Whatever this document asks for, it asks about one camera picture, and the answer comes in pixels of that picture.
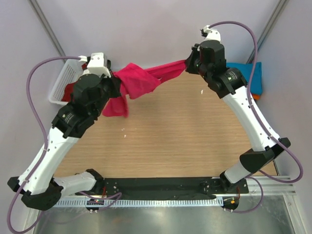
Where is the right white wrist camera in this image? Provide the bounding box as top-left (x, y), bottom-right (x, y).
top-left (200, 25), bottom-right (221, 42)

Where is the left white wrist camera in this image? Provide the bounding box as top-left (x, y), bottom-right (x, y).
top-left (79, 52), bottom-right (111, 77)

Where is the pink t shirt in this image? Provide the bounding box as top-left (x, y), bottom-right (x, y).
top-left (102, 60), bottom-right (186, 117)

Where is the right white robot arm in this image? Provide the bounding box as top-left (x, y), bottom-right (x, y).
top-left (185, 40), bottom-right (291, 193)

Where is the folded blue t shirt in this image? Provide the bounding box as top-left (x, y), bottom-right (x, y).
top-left (227, 62), bottom-right (263, 96)

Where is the aluminium frame rail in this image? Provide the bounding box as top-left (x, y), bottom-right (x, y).
top-left (246, 176), bottom-right (296, 196)

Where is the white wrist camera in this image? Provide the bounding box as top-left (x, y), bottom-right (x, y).
top-left (79, 52), bottom-right (111, 77)
top-left (200, 25), bottom-right (221, 42)

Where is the dark red t shirt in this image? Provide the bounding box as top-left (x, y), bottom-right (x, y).
top-left (61, 83), bottom-right (75, 102)

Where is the white slotted cable duct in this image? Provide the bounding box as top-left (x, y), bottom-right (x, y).
top-left (54, 197), bottom-right (223, 208)

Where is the white plastic basket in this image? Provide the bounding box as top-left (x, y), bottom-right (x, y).
top-left (48, 59), bottom-right (83, 106)

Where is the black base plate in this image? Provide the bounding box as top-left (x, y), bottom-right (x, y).
top-left (86, 177), bottom-right (249, 200)

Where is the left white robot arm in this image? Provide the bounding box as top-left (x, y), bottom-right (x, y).
top-left (7, 74), bottom-right (121, 211)

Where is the folded orange t shirt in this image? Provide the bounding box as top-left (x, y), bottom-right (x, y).
top-left (252, 94), bottom-right (260, 100)

